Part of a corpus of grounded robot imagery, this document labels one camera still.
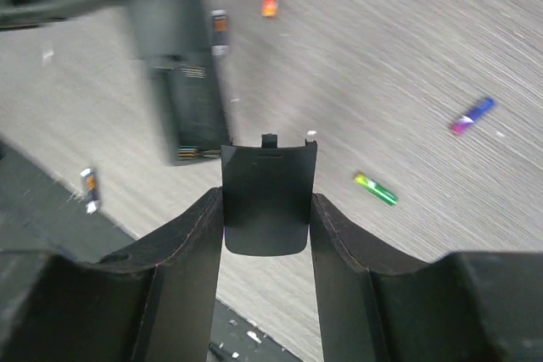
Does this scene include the black remote battery cover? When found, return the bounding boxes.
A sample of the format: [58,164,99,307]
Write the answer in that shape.
[221,133,317,257]

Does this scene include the dark battery near base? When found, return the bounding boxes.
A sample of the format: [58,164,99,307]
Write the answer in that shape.
[80,167,100,214]

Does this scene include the black white battery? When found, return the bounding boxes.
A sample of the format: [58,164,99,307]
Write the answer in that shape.
[211,9,229,57]

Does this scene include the black remote control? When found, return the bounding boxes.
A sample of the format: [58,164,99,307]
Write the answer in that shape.
[126,0,231,165]

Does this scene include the green yellow battery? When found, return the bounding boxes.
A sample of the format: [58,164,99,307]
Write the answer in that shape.
[354,173,398,206]

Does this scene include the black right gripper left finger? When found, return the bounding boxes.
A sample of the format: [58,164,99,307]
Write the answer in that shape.
[1,188,223,361]

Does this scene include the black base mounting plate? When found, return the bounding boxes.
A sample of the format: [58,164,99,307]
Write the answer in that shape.
[1,146,294,361]

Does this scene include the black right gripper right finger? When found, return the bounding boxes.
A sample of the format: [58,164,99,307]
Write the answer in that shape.
[310,194,542,361]

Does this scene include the blue purple battery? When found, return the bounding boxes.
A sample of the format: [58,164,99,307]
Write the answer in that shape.
[450,97,495,136]

